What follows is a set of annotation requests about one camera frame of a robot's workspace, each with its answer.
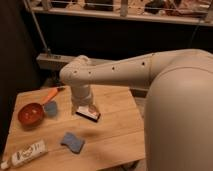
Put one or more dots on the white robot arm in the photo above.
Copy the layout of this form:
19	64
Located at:
178	113

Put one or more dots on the metal pole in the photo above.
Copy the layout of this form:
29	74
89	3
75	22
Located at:
46	48

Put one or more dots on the cluttered wooden shelf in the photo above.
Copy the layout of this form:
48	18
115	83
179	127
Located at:
185	12

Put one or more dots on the small blue sponge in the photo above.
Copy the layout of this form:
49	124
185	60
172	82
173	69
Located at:
51	109

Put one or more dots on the blue cloth sponge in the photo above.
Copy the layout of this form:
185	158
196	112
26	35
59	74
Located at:
74	143

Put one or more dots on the orange handled brush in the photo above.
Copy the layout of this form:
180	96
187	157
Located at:
51	94

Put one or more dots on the black whiteboard eraser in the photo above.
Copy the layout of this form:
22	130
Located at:
84	112

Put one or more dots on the grey baseboard heater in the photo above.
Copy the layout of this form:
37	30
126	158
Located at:
57	62

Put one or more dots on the red bowl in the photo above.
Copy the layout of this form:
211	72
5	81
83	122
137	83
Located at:
31	114

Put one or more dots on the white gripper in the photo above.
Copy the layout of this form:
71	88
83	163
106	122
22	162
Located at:
82	96

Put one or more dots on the white tube bottle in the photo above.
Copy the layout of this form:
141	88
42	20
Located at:
25	155

